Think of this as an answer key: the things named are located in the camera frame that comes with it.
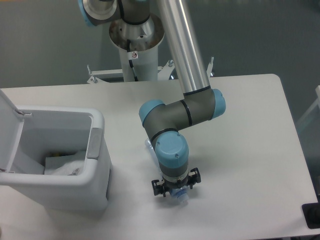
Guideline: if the white trash can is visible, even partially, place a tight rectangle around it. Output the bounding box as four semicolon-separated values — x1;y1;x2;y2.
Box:
0;106;111;210

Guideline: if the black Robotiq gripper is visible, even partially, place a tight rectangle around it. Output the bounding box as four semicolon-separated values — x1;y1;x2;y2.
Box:
151;167;201;197

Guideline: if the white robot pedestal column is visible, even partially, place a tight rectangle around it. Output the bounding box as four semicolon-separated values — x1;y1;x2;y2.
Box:
109;13;165;82

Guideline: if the white frame at right edge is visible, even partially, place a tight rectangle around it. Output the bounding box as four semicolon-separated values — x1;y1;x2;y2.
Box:
296;85;320;134

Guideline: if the white plastic packaging bag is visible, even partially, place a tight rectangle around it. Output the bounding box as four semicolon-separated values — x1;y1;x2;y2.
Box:
50;151;86;176

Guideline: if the crushed clear plastic bottle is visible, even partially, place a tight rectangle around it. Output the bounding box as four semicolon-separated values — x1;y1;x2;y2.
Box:
145;138;189;204

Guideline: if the white trash can lid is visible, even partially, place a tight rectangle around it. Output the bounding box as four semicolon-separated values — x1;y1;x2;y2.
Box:
0;90;24;172

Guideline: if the black device at table edge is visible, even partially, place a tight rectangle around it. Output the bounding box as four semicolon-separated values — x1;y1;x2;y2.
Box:
302;202;320;229

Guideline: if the black cable on pedestal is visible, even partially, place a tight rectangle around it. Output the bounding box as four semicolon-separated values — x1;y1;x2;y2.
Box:
126;39;140;82

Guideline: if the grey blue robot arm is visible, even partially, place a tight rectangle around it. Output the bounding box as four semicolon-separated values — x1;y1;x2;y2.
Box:
78;0;226;195

